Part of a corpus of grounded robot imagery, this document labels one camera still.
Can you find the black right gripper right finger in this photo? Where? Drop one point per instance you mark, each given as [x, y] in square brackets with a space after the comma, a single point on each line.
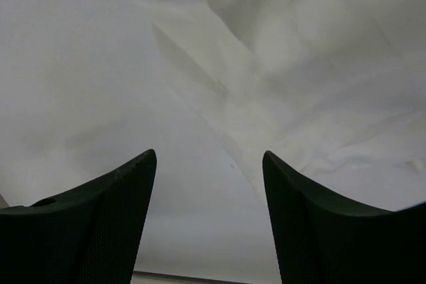
[322, 236]

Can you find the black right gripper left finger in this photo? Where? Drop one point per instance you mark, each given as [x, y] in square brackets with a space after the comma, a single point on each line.
[88, 234]

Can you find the white pleated skirt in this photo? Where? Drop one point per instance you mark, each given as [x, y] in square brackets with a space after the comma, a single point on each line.
[335, 88]

